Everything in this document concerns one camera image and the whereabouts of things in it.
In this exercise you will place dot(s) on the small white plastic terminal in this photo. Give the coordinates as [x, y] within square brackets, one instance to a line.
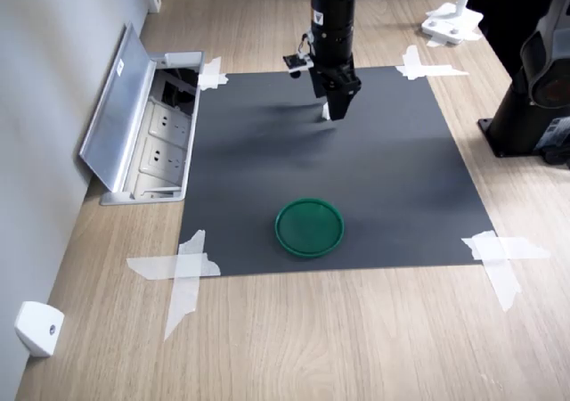
[324, 113]

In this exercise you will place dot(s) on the round green lid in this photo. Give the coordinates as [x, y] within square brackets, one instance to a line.
[311, 227]

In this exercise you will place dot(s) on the white masking tape patch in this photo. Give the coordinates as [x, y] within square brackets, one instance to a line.
[182, 269]
[210, 75]
[416, 67]
[494, 249]

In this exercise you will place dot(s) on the dark grey mat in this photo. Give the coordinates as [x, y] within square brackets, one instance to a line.
[378, 174]

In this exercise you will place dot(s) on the white power socket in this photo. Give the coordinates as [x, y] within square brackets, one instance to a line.
[162, 157]
[169, 122]

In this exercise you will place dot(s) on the black box with label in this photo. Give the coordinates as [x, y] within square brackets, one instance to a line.
[556, 142]

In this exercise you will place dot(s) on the grey partition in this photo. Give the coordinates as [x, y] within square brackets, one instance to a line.
[44, 107]

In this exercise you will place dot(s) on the small camera circuit board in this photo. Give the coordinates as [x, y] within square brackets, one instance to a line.
[298, 62]

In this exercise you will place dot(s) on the white bracket stand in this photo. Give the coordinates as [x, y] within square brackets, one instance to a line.
[452, 27]

